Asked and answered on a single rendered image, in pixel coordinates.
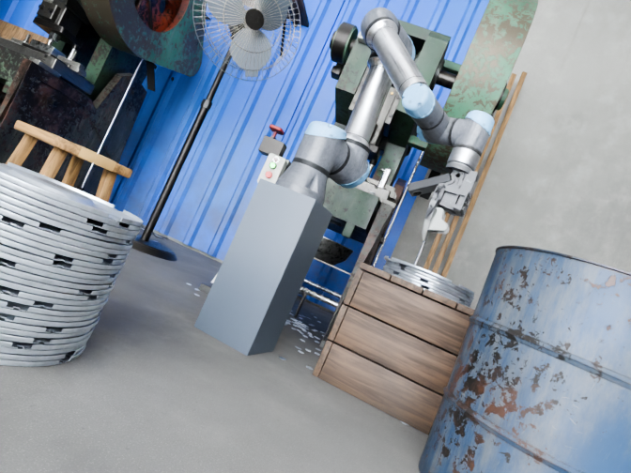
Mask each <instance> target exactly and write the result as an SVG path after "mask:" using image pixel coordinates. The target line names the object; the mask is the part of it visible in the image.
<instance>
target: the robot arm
mask: <svg viewBox="0 0 631 473"><path fill-rule="evenodd" d="M361 33H362V38H363V40H364V41H365V43H366V45H367V46H368V47H369V48H370V50H371V54H370V56H369V58H368V61H367V65H368V67H369V71H368V73H367V76H366V78H365V81H364V83H363V86H362V90H361V92H360V94H359V96H358V99H357V101H356V104H355V106H354V109H353V111H352V114H351V116H350V118H349V120H348V123H347V125H346V129H345V130H342V129H340V128H338V127H336V126H334V125H332V124H329V123H325V122H321V121H313V122H311V123H310V124H309V126H308V128H307V130H306V131H305V132H304V135H303V138H302V140H301V142H300V145H299V148H298V150H297V152H296V154H295V157H294V159H293V160H292V162H291V165H290V166H289V167H288V168H287V169H286V170H285V172H284V173H283V174H282V175H281V176H280V177H279V178H278V180H277V181H276V184H277V185H280V186H282V187H285V188H287V189H290V190H292V191H296V192H298V193H301V194H304V195H306V196H309V197H311V198H314V199H316V200H317V201H318V202H319V203H320V204H321V205H323V204H324V201H325V194H326V185H327V180H328V178H330V179H332V180H333V181H334V182H335V183H336V184H338V185H341V186H342V187H344V188H355V187H357V186H358V185H361V183H362V182H364V180H365V179H366V178H367V177H368V175H369V173H370V165H369V162H368V160H367V159H368V156H369V153H370V151H371V149H370V147H369V145H368V143H369V141H370V138H371V136H372V133H373V131H374V128H375V125H376V123H377V120H378V117H379V115H380V112H381V110H382V107H383V105H384V102H385V100H386V98H387V96H388V93H389V91H390V88H391V86H392V84H393V85H394V87H395V89H396V91H397V92H398V94H399V96H400V98H401V100H402V105H403V107H404V109H405V111H406V112H407V114H408V115H409V116H411V118H412V119H413V120H414V121H415V122H416V124H417V125H418V126H417V133H418V138H419V139H420V140H421V141H423V142H428V143H429V144H437V145H448V146H453V150H452V152H451V154H450V157H449V159H448V160H447V165H446V167H445V170H446V171H447V172H448V173H450V174H445V175H438V176H434V177H430V178H427V179H424V180H420V181H416V182H412V183H408V192H409V193H410V195H411V196H417V195H421V194H425V193H428V192H432V191H433V192H434V193H433V196H432V199H431V202H430V204H429V207H428V209H427V212H426V215H425V218H424V223H423V230H422V237H423V241H426V240H427V238H428V236H429V235H430V233H434V234H447V233H448V232H449V230H450V228H449V227H448V224H447V223H446V222H445V221H444V220H445V217H446V215H445V213H444V211H447V212H448V213H449V214H451V215H454V216H459V217H464V215H465V213H466V210H467V208H468V205H469V202H470V200H471V198H472V193H471V192H472V189H473V187H474V184H475V182H477V181H478V178H479V176H478V173H477V172H474V171H475V169H476V167H477V165H478V162H479V160H480V158H481V156H482V154H483V151H484V149H485V145H486V143H487V140H488V138H489V137H490V135H491V134H490V133H491V131H492V129H493V126H494V119H493V117H492V116H491V115H490V114H487V113H485V112H482V111H470V112H469V113H468V114H467V116H466V117H465V119H461V118H451V117H448V115H446V113H445V112H444V110H443V109H442V107H441V106H440V104H439V102H438V101H437V99H436V98H435V96H434V94H433V92H432V91H431V89H430V88H429V86H428V85H427V83H426V81H425V79H424V78H423V75H422V74H421V73H420V71H419V70H418V68H417V66H416V65H415V63H414V61H413V60H414V57H415V48H414V45H413V43H412V40H411V38H410V37H409V36H408V34H407V33H406V31H405V30H404V28H403V27H402V25H401V23H400V22H399V21H398V20H397V18H396V16H395V15H394V14H393V13H392V12H391V11H390V10H388V9H386V8H373V9H371V10H370V11H368V12H367V13H366V14H365V16H364V17H363V19H362V23H361ZM470 195H471V196H470ZM468 197H469V198H468ZM470 197H471V198H470Z"/></svg>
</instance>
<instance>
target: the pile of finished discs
mask: <svg viewBox="0 0 631 473"><path fill-rule="evenodd" d="M383 271H385V272H387V273H390V274H391V275H393V276H396V277H398V278H400V279H403V280H405V281H408V282H411V283H414V284H416V285H418V286H421V287H422V288H423V290H424V289H427V290H429V291H431V292H434V293H436V294H438V295H441V296H443V297H445V298H448V299H451V300H453V301H455V302H457V303H460V304H462V305H465V306H467V307H470V304H471V302H472V301H473V299H474V296H473V295H471V294H469V295H467V294H466V291H464V290H462V289H460V288H457V287H455V286H453V285H451V284H449V283H447V282H444V281H442V280H439V279H437V278H435V277H432V276H430V275H428V274H425V273H423V272H421V271H419V270H416V269H414V268H411V267H401V266H400V264H398V263H395V262H393V261H388V260H387V261H386V264H385V266H384V267H383Z"/></svg>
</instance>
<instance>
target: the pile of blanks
mask: <svg viewBox="0 0 631 473"><path fill-rule="evenodd" d="M141 227H142V225H141V226H136V225H130V224H126V223H123V222H119V221H114V220H110V219H107V218H104V217H102V216H99V215H96V214H93V213H90V212H87V211H84V210H81V209H79V208H77V207H74V206H69V205H66V204H64V203H61V202H58V201H56V200H54V199H51V198H49V197H46V196H44V195H41V194H38V193H36V192H33V191H30V190H28V189H25V188H23V187H20V186H18V185H15V184H13V183H10V182H8V181H6V180H4V179H2V178H0V365H7V366H23V367H36V366H50V365H56V364H61V363H62V362H60V360H61V361H63V362H68V361H71V360H73V359H76V358H78V357H79V356H80V355H81V354H82V353H83V352H84V350H85V346H86V343H87V341H88V339H89V338H90V336H91V334H92V332H93V330H94V328H95V326H96V325H97V324H98V322H99V320H100V313H101V311H102V308H103V306H104V305H105V304H106V302H107V300H108V296H109V294H110V292H111V291H112V290H113V288H114V286H115V280H116V278H117V276H118V275H119V273H120V269H121V268H123V267H124V265H125V261H126V259H127V256H128V255H129V251H130V249H131V247H132V245H133V244H132V241H133V240H135V239H136V238H137V236H138V233H139V230H140V229H141Z"/></svg>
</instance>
